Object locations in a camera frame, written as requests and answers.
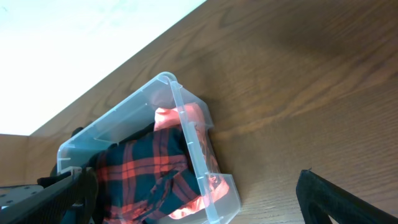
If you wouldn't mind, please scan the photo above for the red navy plaid shirt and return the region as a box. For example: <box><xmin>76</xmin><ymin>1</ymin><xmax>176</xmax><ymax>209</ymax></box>
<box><xmin>86</xmin><ymin>126</ymin><xmax>201</xmax><ymax>223</ymax></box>

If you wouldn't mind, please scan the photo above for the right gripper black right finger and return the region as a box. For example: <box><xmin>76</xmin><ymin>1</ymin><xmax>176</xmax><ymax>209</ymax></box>
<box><xmin>296</xmin><ymin>170</ymin><xmax>397</xmax><ymax>224</ymax></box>

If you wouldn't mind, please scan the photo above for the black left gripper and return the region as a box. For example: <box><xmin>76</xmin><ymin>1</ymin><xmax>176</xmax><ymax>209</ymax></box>
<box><xmin>1</xmin><ymin>167</ymin><xmax>81</xmax><ymax>208</ymax></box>

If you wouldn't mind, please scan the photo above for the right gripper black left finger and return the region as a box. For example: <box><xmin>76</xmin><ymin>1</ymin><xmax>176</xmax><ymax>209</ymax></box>
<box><xmin>1</xmin><ymin>168</ymin><xmax>98</xmax><ymax>224</ymax></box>

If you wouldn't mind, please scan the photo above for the clear plastic storage bin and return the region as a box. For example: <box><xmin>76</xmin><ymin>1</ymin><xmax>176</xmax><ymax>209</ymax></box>
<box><xmin>58</xmin><ymin>72</ymin><xmax>241</xmax><ymax>224</ymax></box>

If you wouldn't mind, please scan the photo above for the pink printed garment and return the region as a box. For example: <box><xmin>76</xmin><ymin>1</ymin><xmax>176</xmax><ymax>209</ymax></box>
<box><xmin>153</xmin><ymin>102</ymin><xmax>230</xmax><ymax>220</ymax></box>

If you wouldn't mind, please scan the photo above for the large black garment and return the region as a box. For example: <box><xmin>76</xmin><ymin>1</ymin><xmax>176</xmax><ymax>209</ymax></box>
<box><xmin>50</xmin><ymin>127</ymin><xmax>83</xmax><ymax>177</ymax></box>

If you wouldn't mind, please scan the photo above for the cardboard side wall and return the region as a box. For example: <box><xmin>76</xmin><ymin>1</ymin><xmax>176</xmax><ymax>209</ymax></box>
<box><xmin>0</xmin><ymin>134</ymin><xmax>29</xmax><ymax>186</ymax></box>

